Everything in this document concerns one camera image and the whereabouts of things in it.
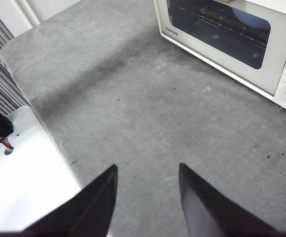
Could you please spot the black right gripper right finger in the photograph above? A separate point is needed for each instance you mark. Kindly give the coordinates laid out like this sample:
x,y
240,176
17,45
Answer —
x,y
207,214

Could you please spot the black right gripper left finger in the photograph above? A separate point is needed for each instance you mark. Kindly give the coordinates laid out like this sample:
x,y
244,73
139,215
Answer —
x,y
88,212

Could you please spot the blue ribbed bowl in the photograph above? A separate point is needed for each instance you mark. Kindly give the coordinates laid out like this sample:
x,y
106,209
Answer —
x,y
251,19

